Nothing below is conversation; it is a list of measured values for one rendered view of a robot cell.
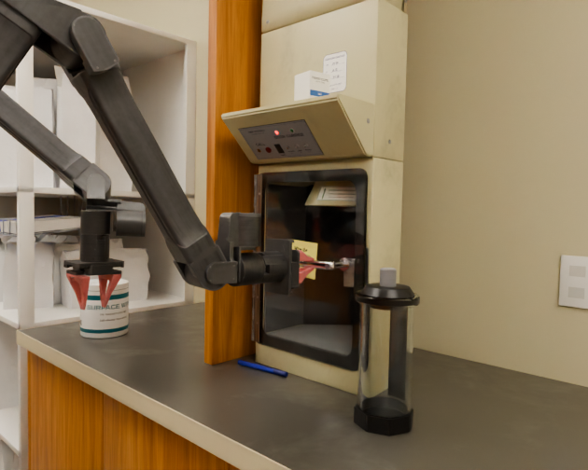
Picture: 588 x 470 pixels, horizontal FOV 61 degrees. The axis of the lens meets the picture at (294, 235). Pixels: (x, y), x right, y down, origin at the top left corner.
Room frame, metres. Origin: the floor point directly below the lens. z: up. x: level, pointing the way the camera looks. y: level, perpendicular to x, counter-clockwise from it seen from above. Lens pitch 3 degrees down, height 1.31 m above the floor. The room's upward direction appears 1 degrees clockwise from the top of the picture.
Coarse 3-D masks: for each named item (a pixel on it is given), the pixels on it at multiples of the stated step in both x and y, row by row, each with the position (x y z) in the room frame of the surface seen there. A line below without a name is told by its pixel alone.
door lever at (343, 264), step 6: (342, 258) 0.98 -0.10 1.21; (300, 264) 0.99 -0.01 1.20; (306, 264) 0.98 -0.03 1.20; (312, 264) 0.97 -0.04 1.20; (318, 264) 0.96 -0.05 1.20; (324, 264) 0.95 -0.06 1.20; (330, 264) 0.94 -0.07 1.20; (336, 264) 0.95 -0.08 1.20; (342, 264) 0.96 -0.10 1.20; (348, 264) 0.97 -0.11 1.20
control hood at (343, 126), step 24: (336, 96) 0.87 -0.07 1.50; (240, 120) 1.05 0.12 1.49; (264, 120) 1.01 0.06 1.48; (288, 120) 0.97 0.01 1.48; (312, 120) 0.94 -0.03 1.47; (336, 120) 0.91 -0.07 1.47; (360, 120) 0.92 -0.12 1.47; (240, 144) 1.11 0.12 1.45; (336, 144) 0.95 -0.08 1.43; (360, 144) 0.92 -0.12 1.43
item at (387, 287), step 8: (384, 272) 0.83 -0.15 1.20; (392, 272) 0.83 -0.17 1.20; (384, 280) 0.83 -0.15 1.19; (392, 280) 0.83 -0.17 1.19; (368, 288) 0.82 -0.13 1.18; (376, 288) 0.81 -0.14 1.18; (384, 288) 0.81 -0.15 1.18; (392, 288) 0.81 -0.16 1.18; (400, 288) 0.81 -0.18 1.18; (408, 288) 0.82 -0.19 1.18; (376, 296) 0.80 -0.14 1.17; (384, 296) 0.80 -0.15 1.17; (392, 296) 0.80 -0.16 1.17; (400, 296) 0.80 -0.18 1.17; (408, 296) 0.80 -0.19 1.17
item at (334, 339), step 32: (288, 192) 1.08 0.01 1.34; (320, 192) 1.02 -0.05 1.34; (352, 192) 0.97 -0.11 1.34; (288, 224) 1.08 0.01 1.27; (320, 224) 1.02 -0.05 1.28; (352, 224) 0.96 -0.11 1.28; (320, 256) 1.02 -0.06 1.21; (352, 256) 0.96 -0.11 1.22; (320, 288) 1.02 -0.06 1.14; (352, 288) 0.96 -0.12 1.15; (288, 320) 1.08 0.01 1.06; (320, 320) 1.01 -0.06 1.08; (352, 320) 0.96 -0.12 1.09; (320, 352) 1.01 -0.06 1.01; (352, 352) 0.96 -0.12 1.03
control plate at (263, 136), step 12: (300, 120) 0.95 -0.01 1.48; (252, 132) 1.06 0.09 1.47; (264, 132) 1.04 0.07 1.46; (288, 132) 1.00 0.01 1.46; (300, 132) 0.98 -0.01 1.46; (252, 144) 1.09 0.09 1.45; (264, 144) 1.07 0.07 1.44; (276, 144) 1.04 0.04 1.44; (288, 144) 1.02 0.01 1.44; (300, 144) 1.00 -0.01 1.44; (312, 144) 0.99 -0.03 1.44; (264, 156) 1.10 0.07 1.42; (276, 156) 1.07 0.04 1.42; (288, 156) 1.05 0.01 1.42; (300, 156) 1.03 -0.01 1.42
